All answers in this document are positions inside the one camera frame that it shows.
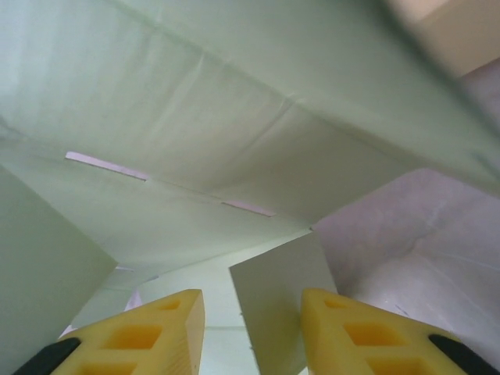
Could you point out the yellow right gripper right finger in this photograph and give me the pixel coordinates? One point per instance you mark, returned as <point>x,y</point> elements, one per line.
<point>324,336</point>

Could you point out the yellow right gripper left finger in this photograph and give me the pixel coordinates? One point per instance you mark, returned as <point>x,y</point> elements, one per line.
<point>183,336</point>

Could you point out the green paper box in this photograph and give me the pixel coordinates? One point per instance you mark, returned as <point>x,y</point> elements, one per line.
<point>195,117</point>

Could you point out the orange paper box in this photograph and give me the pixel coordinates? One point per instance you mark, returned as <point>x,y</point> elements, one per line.
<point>461,35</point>

